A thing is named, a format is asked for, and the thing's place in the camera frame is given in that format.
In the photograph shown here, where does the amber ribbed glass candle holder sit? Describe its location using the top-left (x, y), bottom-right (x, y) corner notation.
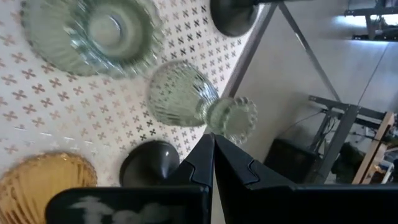
top-left (0, 151), bottom-right (98, 224)

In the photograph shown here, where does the white perforated metal shelf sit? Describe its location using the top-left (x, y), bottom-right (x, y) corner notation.
top-left (0, 0), bottom-right (265, 189)

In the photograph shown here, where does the tall black metal candlestick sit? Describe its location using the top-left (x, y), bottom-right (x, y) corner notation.
top-left (210, 0), bottom-right (312, 37)
top-left (119, 139), bottom-right (181, 187)

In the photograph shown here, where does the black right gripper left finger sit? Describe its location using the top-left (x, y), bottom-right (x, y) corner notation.
top-left (167, 133), bottom-right (216, 188)

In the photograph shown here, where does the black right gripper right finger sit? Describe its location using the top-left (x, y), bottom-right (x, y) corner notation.
top-left (215, 134), bottom-right (298, 188)

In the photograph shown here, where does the clear glass vase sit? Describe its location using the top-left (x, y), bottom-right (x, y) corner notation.
top-left (146, 60), bottom-right (258, 146)

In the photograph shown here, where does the background metal table frame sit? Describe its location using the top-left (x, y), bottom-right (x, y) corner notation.
top-left (307, 95), bottom-right (398, 186)

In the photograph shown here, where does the black box on floor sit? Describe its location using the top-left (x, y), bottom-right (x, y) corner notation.
top-left (264, 138), bottom-right (318, 184)

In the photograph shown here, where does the green ribbed glass candle holder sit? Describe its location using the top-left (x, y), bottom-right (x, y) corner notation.
top-left (20, 0), bottom-right (165, 78)

